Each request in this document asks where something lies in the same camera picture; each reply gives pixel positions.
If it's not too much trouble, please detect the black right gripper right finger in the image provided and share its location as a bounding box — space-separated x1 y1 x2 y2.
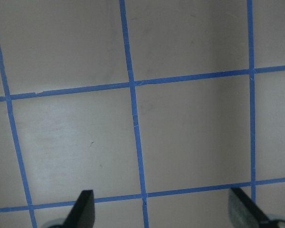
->
228 188 271 228

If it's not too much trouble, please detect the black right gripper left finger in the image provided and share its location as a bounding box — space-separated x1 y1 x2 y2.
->
62 190 95 228

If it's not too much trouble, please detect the brown paper table mat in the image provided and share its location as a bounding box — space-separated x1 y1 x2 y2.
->
0 0 285 228

